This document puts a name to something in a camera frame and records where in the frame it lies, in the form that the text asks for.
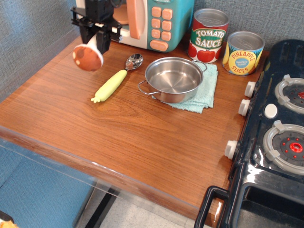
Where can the black toy stove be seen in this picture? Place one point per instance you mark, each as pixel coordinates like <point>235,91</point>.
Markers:
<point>266,180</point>

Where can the spoon with green handle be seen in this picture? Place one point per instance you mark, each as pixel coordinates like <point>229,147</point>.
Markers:
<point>109,87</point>

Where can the tomato sauce can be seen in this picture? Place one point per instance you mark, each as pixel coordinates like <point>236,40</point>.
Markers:
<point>209,28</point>

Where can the brown plush toy mushroom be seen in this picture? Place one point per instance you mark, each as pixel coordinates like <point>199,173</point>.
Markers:
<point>87,56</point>

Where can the toy microwave teal and cream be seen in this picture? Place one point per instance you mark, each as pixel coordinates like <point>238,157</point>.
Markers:
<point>157,25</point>

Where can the metal table leg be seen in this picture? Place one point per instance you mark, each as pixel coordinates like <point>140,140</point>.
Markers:
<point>97,207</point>

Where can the light teal folded cloth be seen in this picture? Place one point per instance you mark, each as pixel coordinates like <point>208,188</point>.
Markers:
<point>205,94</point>

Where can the small stainless steel pot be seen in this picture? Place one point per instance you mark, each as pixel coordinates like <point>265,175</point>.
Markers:
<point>173,79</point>

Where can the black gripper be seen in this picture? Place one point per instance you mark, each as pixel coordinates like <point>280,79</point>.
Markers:
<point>97,17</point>

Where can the clear acrylic table guard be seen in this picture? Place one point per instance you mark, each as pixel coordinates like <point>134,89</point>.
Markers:
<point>43,186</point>

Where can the pineapple slices can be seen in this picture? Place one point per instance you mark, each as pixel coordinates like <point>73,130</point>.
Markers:
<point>243,52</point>

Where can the orange object at corner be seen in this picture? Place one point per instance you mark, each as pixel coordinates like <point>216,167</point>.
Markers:
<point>6,221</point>

